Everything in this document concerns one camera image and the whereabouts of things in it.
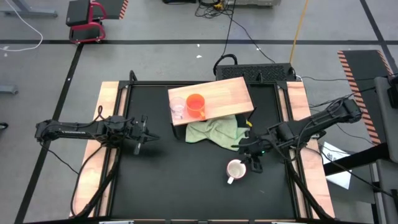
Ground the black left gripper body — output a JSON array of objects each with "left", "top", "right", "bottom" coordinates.
[{"left": 123, "top": 114, "right": 150, "bottom": 156}]

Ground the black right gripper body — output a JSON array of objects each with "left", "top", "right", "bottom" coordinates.
[{"left": 231, "top": 129, "right": 275, "bottom": 160}]

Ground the patterned ceramic mug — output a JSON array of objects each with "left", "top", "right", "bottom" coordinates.
[{"left": 226, "top": 159, "right": 248, "bottom": 185}]

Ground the small clear glass cup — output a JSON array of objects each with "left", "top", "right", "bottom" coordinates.
[{"left": 169, "top": 96, "right": 187, "bottom": 121}]

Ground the orange plastic mug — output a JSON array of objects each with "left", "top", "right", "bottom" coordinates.
[{"left": 185, "top": 93, "right": 207, "bottom": 121}]

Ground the wooden shelf board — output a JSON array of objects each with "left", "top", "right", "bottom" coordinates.
[{"left": 167, "top": 76, "right": 258, "bottom": 140}]

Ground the green cloth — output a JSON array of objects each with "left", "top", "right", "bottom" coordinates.
[{"left": 185, "top": 114, "right": 251, "bottom": 152}]

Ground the black perforated computer case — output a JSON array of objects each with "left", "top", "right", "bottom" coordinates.
[{"left": 215, "top": 63, "right": 297, "bottom": 84}]

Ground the white paper sheet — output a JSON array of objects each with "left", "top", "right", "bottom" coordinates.
[{"left": 319, "top": 141, "right": 353, "bottom": 190}]

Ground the black mat with orange stripes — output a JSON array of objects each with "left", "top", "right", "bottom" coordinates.
[{"left": 337, "top": 49, "right": 394, "bottom": 146}]

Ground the small black orange-striped plate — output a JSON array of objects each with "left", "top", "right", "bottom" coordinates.
[{"left": 101, "top": 0, "right": 129, "bottom": 21}]

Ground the grey desk foot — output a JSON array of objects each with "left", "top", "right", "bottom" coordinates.
[{"left": 0, "top": 0, "right": 58, "bottom": 18}]

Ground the looped black cable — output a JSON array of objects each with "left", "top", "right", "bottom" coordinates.
[{"left": 213, "top": 53, "right": 239, "bottom": 77}]

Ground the long black cable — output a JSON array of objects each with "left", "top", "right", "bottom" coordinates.
[{"left": 224, "top": 0, "right": 277, "bottom": 64}]

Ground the yellow cable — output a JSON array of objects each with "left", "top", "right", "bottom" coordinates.
[{"left": 289, "top": 0, "right": 310, "bottom": 64}]

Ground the white cable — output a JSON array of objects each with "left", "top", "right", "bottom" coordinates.
[{"left": 0, "top": 0, "right": 44, "bottom": 52}]

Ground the tangled black cable bundle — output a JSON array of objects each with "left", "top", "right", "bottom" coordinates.
[{"left": 194, "top": 0, "right": 234, "bottom": 19}]

